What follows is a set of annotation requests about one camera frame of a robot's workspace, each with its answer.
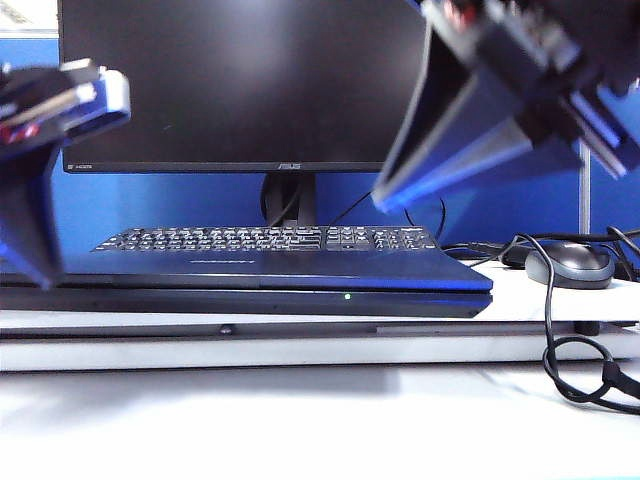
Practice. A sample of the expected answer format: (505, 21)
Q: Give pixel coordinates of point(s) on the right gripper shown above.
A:
(525, 75)

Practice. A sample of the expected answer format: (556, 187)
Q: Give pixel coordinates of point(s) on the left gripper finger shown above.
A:
(7, 262)

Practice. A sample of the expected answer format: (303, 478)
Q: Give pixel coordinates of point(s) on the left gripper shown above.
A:
(50, 105)

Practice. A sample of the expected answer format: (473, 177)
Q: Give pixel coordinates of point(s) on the black Hasee laptop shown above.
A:
(300, 280)

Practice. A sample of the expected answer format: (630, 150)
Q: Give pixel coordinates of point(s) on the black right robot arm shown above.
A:
(610, 40)

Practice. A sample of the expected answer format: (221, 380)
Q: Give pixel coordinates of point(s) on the black laptop power adapter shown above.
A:
(515, 257)

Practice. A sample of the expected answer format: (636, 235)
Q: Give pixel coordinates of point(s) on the black grey Logitech mouse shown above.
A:
(570, 270)

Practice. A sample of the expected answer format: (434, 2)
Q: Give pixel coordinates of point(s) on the black Logitech keyboard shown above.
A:
(250, 239)

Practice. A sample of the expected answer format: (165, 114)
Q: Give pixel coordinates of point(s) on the black ASUS monitor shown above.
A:
(225, 90)

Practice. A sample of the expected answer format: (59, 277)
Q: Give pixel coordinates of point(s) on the grey partition post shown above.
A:
(585, 200)

